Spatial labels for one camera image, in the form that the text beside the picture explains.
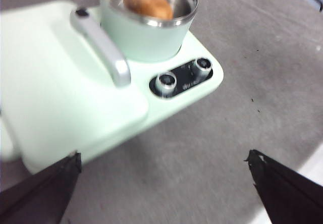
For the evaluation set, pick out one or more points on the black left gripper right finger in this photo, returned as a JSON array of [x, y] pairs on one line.
[[290, 196]]

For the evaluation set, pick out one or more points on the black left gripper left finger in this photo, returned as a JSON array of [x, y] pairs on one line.
[[38, 196]]

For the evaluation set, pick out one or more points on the brown potato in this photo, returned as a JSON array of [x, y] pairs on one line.
[[149, 3]]

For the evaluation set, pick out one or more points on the mint green griddle lid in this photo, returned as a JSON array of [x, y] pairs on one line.
[[50, 82]]

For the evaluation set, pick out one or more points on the mint green breakfast maker base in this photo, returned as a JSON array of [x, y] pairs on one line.
[[164, 110]]

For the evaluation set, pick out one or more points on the silver control knob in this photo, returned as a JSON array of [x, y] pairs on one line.
[[203, 66], [165, 83]]

